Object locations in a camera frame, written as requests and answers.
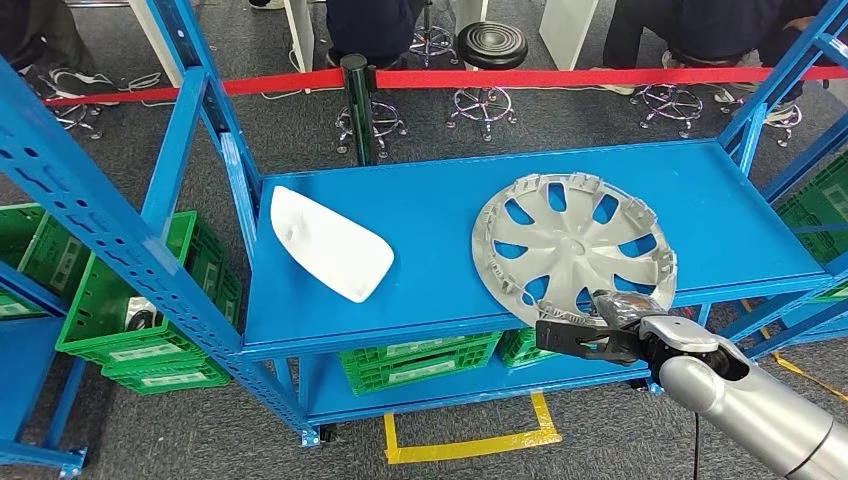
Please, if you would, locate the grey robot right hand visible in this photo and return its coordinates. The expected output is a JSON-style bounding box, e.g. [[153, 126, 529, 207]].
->
[[591, 289, 667, 329]]

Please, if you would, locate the silver wheel hubcap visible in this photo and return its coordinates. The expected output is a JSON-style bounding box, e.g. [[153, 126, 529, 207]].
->
[[471, 172, 678, 327]]

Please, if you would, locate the white plastic cover part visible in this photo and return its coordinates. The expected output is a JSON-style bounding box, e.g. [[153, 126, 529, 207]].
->
[[270, 185, 396, 305]]

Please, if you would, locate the grey part in crate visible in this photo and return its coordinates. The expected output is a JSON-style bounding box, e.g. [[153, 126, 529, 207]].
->
[[124, 296, 160, 333]]

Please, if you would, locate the yellow floor tape line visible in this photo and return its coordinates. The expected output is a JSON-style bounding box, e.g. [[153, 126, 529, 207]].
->
[[741, 301, 848, 402]]

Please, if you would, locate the black stool chrome base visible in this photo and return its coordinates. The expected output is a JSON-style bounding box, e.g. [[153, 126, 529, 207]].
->
[[765, 102, 804, 148], [408, 0, 458, 68], [49, 102, 104, 140], [447, 21, 529, 142], [629, 84, 705, 139], [335, 99, 407, 160]]

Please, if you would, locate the yellow floor tape outline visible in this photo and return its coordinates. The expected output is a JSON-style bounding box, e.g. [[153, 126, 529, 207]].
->
[[384, 392, 563, 465]]

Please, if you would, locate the white table panel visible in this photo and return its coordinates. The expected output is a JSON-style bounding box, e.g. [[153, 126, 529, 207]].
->
[[538, 0, 601, 72], [125, 0, 187, 87]]

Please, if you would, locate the white table leg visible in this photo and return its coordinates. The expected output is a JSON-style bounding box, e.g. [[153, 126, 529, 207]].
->
[[284, 0, 316, 74]]

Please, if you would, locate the black stanchion post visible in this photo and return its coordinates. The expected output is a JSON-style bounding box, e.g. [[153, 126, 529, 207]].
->
[[339, 54, 379, 167]]

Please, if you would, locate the white floor cable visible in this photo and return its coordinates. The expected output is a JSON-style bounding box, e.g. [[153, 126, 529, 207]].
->
[[115, 69, 177, 109]]

